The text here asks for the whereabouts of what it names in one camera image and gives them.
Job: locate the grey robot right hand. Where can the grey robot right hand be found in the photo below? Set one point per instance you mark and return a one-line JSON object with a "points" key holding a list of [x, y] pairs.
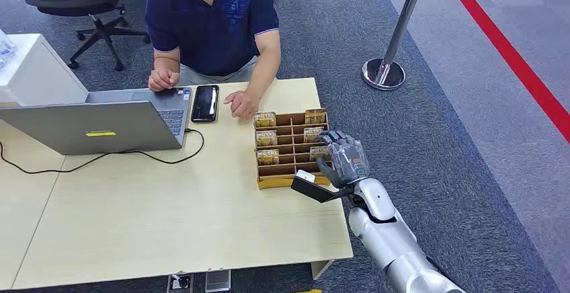
{"points": [[349, 162]]}

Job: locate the person's right hand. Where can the person's right hand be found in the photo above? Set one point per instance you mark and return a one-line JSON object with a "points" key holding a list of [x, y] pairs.
{"points": [[162, 80]]}

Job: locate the person's left hand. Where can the person's left hand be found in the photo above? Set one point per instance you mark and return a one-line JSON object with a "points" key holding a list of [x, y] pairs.
{"points": [[244, 103]]}

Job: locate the gold hotel card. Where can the gold hotel card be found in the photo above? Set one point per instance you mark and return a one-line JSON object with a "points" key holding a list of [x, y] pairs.
{"points": [[313, 134], [265, 119], [316, 153], [266, 138], [315, 116], [267, 157]]}

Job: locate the person's left forearm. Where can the person's left forearm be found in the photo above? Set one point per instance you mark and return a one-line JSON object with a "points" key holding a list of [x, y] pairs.
{"points": [[266, 64]]}

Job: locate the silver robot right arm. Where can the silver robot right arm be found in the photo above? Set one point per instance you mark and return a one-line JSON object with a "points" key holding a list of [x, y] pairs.
{"points": [[387, 237]]}

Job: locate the brown cardboard card holder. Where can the brown cardboard card holder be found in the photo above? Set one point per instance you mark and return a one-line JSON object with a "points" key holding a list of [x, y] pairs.
{"points": [[289, 148]]}

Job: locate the person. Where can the person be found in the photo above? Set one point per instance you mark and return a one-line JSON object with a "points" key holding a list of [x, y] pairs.
{"points": [[213, 28]]}

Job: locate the black smartphone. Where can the black smartphone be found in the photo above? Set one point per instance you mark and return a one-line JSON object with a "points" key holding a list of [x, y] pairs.
{"points": [[205, 103]]}

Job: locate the grey laptop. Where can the grey laptop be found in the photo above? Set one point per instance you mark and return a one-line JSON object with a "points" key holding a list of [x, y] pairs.
{"points": [[89, 126]]}

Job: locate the pale wooden table leg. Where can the pale wooden table leg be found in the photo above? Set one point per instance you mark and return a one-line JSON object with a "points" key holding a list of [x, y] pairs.
{"points": [[320, 269]]}

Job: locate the white cabinet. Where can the white cabinet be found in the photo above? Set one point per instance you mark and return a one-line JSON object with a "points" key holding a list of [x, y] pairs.
{"points": [[40, 73]]}

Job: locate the yellow object on floor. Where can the yellow object on floor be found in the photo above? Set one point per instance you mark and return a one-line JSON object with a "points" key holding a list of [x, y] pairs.
{"points": [[309, 291]]}

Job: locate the clear plastic bag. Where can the clear plastic bag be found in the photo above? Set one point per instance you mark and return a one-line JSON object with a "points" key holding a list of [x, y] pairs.
{"points": [[5, 48]]}

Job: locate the floor power socket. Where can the floor power socket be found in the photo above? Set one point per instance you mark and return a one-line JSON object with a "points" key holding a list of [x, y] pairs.
{"points": [[180, 283]]}

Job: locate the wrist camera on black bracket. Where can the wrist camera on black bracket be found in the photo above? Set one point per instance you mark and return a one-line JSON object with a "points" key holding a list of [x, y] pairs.
{"points": [[311, 188]]}

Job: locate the chrome stanchion post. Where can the chrome stanchion post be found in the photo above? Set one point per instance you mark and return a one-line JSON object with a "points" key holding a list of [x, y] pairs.
{"points": [[384, 73]]}

